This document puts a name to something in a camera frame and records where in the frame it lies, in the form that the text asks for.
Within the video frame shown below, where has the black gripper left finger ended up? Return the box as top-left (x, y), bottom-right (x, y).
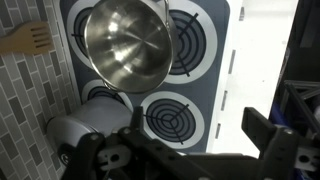
top-left (61, 105), bottom-right (214, 180)

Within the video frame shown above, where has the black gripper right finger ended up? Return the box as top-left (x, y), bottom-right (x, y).
top-left (241, 106), bottom-right (320, 180)

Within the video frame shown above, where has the stainless steel pot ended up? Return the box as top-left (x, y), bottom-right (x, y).
top-left (84, 0), bottom-right (177, 93)

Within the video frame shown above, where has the white toy kitchen unit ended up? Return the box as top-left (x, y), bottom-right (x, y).
top-left (0, 0), bottom-right (297, 180)

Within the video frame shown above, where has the wooden slotted spatula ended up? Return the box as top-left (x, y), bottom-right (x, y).
top-left (0, 21), bottom-right (54, 55)

